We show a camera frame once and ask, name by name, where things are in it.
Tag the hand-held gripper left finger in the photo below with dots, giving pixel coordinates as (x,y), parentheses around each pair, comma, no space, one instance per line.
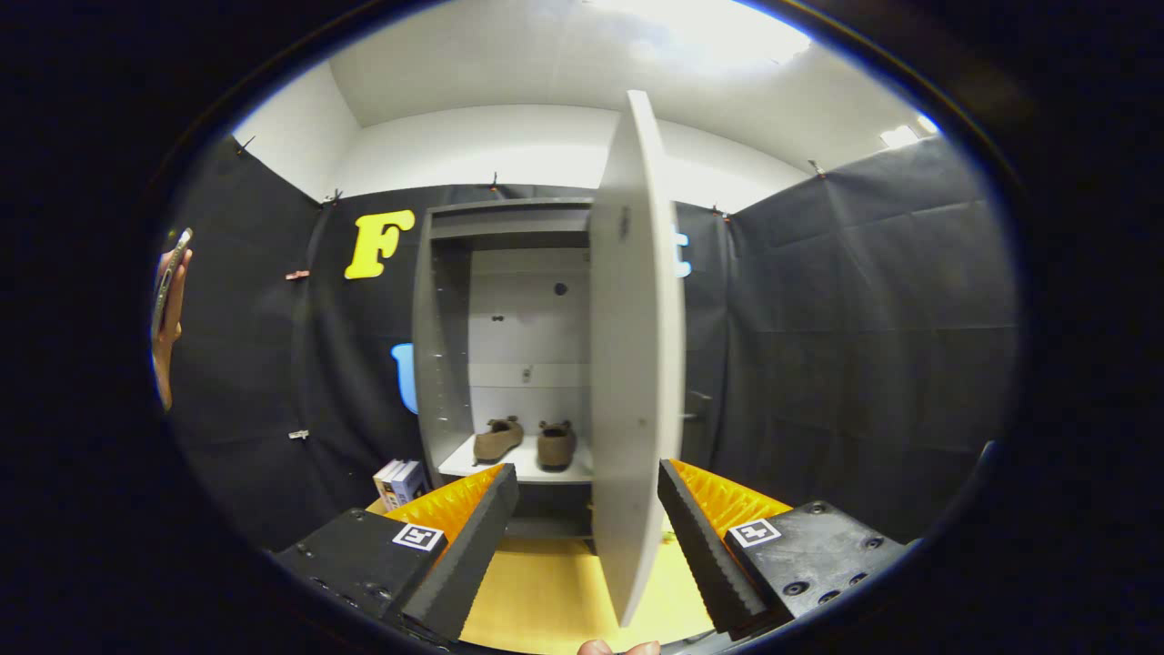
(473,546)

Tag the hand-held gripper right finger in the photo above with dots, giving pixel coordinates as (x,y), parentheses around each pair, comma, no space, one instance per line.
(696,546)

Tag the brown fuzzy shoe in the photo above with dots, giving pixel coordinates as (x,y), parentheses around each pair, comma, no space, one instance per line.
(498,441)
(556,446)

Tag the grey shoe cabinet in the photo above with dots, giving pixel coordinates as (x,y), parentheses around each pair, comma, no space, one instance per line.
(441,364)

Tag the beige shoe cabinet door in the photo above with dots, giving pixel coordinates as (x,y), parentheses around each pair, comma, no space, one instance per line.
(637,364)

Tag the blue cover book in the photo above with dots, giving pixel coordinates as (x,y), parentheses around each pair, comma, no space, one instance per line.
(414,482)

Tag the dark spine book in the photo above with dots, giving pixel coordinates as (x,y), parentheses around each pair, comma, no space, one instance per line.
(395,487)

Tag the white book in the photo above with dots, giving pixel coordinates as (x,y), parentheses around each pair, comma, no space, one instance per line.
(383,480)

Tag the black backdrop cloth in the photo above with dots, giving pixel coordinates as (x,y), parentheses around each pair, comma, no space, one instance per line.
(864,364)

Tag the smartphone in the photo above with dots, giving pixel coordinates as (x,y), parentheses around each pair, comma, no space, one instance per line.
(173,268)

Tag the small ceiling light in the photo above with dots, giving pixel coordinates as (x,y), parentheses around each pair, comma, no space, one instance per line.
(905,132)

